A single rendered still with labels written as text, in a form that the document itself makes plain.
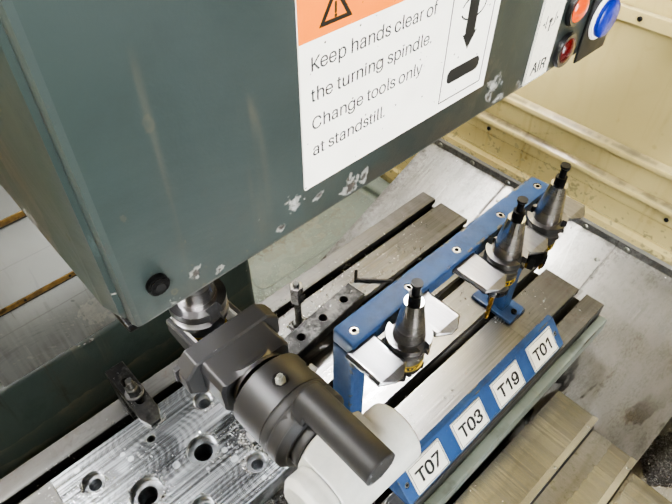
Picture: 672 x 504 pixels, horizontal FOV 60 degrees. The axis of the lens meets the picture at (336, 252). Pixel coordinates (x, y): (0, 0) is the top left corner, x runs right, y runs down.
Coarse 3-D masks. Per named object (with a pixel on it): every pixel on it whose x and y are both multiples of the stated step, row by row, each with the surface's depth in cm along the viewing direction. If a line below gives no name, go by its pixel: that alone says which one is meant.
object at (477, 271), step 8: (472, 256) 87; (480, 256) 87; (464, 264) 86; (472, 264) 86; (480, 264) 86; (488, 264) 86; (456, 272) 85; (464, 272) 85; (472, 272) 85; (480, 272) 85; (488, 272) 85; (496, 272) 85; (504, 272) 85; (472, 280) 84; (480, 280) 84; (488, 280) 84; (496, 280) 84; (504, 280) 84; (480, 288) 83; (488, 288) 83; (496, 288) 83
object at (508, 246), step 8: (504, 224) 83; (512, 224) 81; (520, 224) 81; (504, 232) 83; (512, 232) 82; (520, 232) 82; (496, 240) 85; (504, 240) 84; (512, 240) 83; (520, 240) 83; (496, 248) 85; (504, 248) 84; (512, 248) 84; (520, 248) 84; (496, 256) 86; (504, 256) 85; (512, 256) 85; (520, 256) 86
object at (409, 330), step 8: (408, 304) 71; (424, 304) 71; (400, 312) 73; (408, 312) 71; (416, 312) 71; (424, 312) 72; (400, 320) 73; (408, 320) 72; (416, 320) 72; (424, 320) 73; (400, 328) 74; (408, 328) 73; (416, 328) 73; (424, 328) 74; (400, 336) 74; (408, 336) 74; (416, 336) 74; (424, 336) 75; (408, 344) 74; (416, 344) 75
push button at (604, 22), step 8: (608, 0) 44; (616, 0) 44; (608, 8) 44; (616, 8) 44; (600, 16) 44; (608, 16) 44; (616, 16) 45; (600, 24) 44; (608, 24) 45; (600, 32) 45
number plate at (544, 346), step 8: (544, 336) 109; (552, 336) 110; (536, 344) 108; (544, 344) 109; (552, 344) 110; (528, 352) 107; (536, 352) 108; (544, 352) 109; (552, 352) 110; (536, 360) 108; (544, 360) 109; (536, 368) 108
